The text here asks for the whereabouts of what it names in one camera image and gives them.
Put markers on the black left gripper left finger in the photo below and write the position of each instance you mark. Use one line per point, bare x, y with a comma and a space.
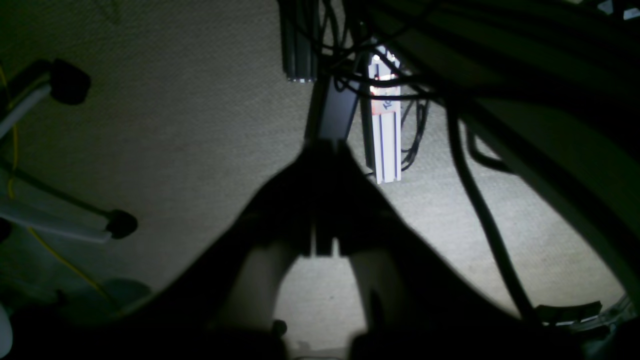
223, 304

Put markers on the dark aluminium extrusion leg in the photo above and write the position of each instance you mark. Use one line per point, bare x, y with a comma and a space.
299, 29

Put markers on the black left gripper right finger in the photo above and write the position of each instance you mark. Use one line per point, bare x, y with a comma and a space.
416, 306

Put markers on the white aluminium extrusion leg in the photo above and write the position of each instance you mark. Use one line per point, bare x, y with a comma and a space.
386, 116

